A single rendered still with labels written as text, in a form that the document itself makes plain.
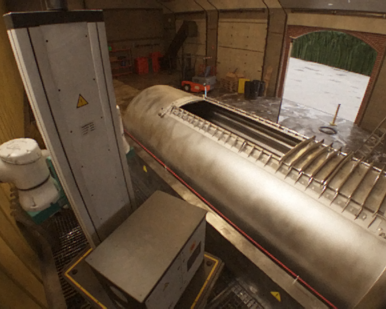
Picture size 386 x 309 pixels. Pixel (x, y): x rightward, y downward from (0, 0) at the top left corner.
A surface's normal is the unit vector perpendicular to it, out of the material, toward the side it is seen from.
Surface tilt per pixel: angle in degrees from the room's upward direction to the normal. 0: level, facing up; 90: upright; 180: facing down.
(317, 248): 57
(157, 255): 0
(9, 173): 89
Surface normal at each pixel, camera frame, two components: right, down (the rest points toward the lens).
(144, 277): 0.00, -0.84
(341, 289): -0.74, 0.02
